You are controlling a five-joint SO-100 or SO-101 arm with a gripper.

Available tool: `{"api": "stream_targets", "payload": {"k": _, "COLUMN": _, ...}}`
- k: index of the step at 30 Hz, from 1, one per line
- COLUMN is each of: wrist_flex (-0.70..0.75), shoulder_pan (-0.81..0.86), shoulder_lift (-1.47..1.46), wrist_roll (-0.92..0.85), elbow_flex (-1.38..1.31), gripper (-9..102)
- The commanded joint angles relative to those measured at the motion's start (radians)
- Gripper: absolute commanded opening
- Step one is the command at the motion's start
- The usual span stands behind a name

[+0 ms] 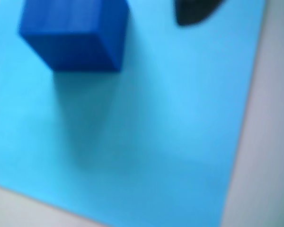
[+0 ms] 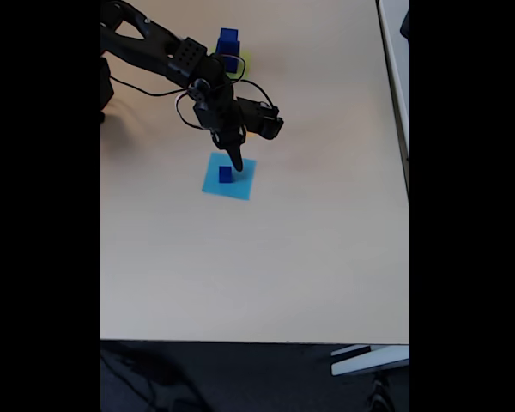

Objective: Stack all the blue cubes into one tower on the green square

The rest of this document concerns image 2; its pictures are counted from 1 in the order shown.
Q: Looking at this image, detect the light blue paper square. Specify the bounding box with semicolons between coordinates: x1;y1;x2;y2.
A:
201;150;258;202

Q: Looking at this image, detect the green paper square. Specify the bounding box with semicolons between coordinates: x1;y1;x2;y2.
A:
225;49;252;82

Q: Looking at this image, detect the large blue cube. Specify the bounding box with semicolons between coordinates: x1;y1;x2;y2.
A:
215;38;242;73

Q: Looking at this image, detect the white side table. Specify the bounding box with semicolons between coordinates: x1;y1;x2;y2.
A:
375;0;410;203

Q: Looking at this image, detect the white table leg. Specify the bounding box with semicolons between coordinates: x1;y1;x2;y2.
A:
330;344;410;378

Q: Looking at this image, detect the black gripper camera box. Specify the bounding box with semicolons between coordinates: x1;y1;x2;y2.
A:
237;97;286;141

